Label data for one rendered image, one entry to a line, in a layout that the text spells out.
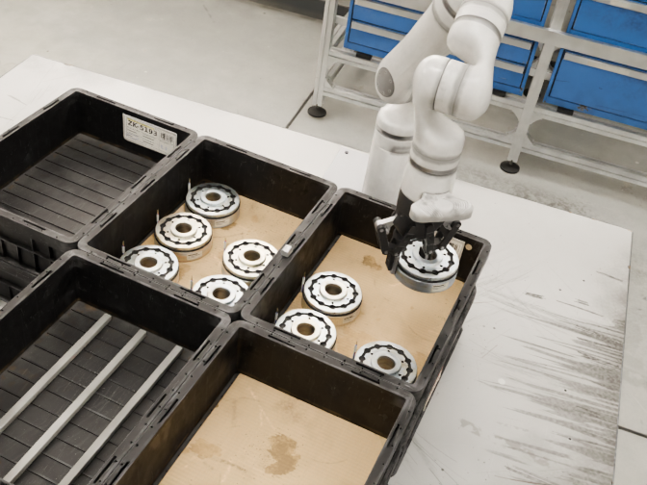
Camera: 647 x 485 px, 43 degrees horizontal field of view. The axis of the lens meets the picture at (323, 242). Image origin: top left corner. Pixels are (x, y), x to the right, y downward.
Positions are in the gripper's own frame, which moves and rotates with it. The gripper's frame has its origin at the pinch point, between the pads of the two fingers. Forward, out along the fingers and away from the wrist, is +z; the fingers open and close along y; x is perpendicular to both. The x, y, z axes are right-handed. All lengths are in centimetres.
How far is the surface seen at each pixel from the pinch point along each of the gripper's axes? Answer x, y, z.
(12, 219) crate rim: -24, 60, 7
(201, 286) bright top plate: -12.4, 30.1, 14.2
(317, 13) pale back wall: -286, -66, 100
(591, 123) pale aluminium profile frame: -140, -134, 71
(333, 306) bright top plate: -5.0, 8.9, 14.1
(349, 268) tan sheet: -16.7, 2.3, 17.1
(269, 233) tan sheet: -28.2, 15.2, 17.1
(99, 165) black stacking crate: -53, 45, 17
